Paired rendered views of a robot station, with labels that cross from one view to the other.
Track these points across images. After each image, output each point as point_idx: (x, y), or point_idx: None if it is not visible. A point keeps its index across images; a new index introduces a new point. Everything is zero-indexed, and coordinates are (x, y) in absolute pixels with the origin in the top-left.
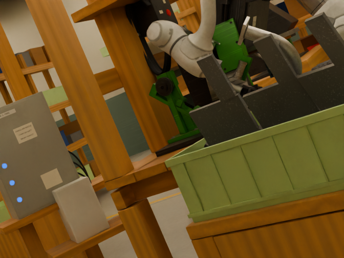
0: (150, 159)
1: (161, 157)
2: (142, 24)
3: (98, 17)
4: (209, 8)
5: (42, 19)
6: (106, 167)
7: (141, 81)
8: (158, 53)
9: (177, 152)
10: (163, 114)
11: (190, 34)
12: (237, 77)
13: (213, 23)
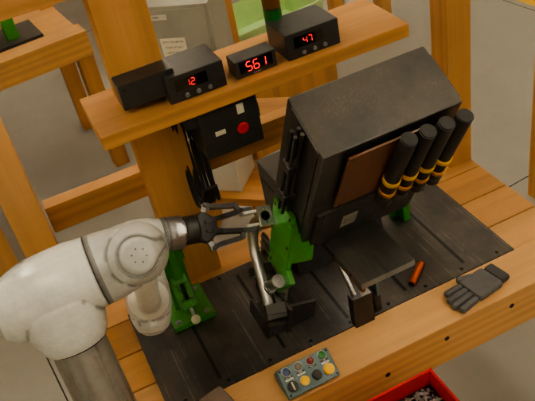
0: (126, 313)
1: (118, 336)
2: (194, 132)
3: None
4: (138, 298)
5: None
6: None
7: (159, 212)
8: (265, 124)
9: (119, 357)
10: (191, 246)
11: (185, 241)
12: (265, 290)
13: (148, 309)
